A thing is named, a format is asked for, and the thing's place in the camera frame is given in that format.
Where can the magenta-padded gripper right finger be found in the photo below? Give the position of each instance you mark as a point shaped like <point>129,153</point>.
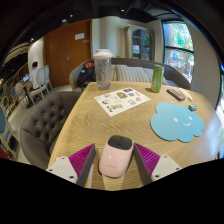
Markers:
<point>148,159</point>

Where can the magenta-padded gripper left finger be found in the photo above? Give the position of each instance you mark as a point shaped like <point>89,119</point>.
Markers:
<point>80,160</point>

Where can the pink computer mouse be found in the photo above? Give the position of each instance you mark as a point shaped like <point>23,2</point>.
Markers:
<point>115,160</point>

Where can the blue cloud-shaped mouse pad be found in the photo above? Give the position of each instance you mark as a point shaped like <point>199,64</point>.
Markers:
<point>176,123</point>

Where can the grey tufted armchair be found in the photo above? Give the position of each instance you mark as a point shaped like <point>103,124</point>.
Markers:
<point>43,126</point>

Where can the white sticker sheet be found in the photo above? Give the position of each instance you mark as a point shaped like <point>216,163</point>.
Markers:
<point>121,101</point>

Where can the small teal packet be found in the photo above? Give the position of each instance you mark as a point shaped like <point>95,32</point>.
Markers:
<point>192,107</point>

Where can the black flat box orange print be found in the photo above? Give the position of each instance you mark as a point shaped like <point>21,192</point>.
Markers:
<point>175,94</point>

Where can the white plastic tube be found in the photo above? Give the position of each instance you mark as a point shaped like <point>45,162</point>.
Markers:
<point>186,94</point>

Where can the green drink can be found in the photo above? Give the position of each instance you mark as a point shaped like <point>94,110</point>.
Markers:
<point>157,79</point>

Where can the striped beige cushion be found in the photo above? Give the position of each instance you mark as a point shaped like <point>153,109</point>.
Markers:
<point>115,73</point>
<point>148,75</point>
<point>131,74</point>

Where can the black backpack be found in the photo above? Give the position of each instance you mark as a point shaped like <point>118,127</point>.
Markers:
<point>86,75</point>

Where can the blue round-back chair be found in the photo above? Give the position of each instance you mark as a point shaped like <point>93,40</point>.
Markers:
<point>2,123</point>

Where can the grey curved sofa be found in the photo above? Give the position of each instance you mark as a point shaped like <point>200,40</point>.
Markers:
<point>175,75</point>

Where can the clear plastic shaker cup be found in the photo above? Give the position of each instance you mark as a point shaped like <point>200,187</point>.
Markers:
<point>103,70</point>

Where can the person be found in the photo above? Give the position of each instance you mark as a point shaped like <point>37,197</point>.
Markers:
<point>34,76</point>

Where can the bright side window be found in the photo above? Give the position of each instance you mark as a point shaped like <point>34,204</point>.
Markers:
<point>220,96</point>

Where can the brown wooden door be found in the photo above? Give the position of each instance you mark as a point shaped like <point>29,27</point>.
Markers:
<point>65,56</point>

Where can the black-framed window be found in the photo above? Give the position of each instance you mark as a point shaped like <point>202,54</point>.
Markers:
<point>178,50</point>

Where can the glass-door cabinet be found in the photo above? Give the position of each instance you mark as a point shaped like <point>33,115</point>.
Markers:
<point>140,43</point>

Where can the white door sign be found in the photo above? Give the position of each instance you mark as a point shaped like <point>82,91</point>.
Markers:
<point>79,36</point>

